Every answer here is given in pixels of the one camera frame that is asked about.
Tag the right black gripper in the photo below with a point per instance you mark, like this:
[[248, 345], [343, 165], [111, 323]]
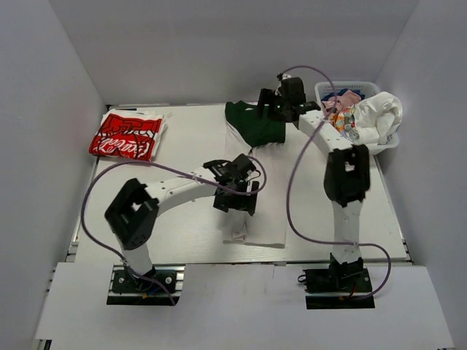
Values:
[[266, 103]]

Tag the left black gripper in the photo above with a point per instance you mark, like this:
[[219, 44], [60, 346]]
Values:
[[235, 200]]

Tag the white green Charlie Brown t-shirt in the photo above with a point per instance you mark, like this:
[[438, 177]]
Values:
[[263, 139]]

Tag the pink orange print t-shirt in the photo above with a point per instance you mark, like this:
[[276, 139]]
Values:
[[342, 114]]

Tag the white colourful print t-shirt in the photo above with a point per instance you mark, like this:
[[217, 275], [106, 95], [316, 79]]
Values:
[[377, 117]]

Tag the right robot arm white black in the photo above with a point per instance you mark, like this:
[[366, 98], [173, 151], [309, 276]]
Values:
[[347, 175]]

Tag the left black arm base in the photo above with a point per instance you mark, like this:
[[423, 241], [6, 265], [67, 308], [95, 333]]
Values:
[[127, 290]]

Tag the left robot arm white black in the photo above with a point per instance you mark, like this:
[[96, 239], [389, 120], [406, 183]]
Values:
[[132, 214]]

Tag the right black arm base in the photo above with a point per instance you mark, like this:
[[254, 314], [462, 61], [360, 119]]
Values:
[[323, 291]]

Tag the white plastic basket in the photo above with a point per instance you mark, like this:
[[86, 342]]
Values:
[[366, 89]]

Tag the blue garment in basket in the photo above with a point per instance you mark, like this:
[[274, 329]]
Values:
[[352, 91]]

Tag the folded red white t-shirt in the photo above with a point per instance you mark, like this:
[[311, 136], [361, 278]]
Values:
[[128, 134]]

